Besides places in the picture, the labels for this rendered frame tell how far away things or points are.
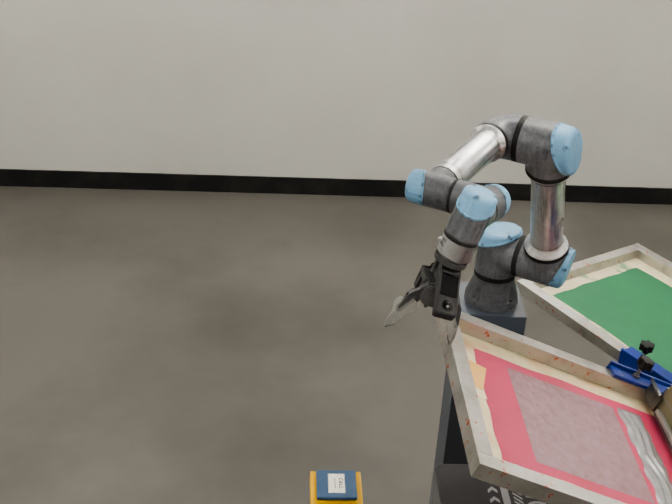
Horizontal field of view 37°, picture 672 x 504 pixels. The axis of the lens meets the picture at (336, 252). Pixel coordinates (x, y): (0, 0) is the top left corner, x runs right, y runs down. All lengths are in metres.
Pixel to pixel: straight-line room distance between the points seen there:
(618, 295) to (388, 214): 2.69
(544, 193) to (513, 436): 0.65
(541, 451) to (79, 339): 3.02
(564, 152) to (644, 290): 1.26
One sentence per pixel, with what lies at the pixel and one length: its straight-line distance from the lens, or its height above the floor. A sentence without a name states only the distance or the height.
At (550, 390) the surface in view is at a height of 1.25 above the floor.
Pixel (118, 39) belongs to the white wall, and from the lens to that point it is 5.92.
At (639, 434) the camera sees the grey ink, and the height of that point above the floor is 1.17.
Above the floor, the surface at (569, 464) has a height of 1.26.
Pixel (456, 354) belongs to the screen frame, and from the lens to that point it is 2.29.
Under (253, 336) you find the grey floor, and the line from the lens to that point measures 4.81.
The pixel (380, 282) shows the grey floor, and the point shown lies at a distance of 5.28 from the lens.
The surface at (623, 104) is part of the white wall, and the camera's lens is 6.27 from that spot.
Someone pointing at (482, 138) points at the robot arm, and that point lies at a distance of 2.38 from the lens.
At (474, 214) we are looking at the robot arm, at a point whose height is 1.80.
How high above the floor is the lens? 2.68
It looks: 29 degrees down
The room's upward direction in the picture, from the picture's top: 3 degrees clockwise
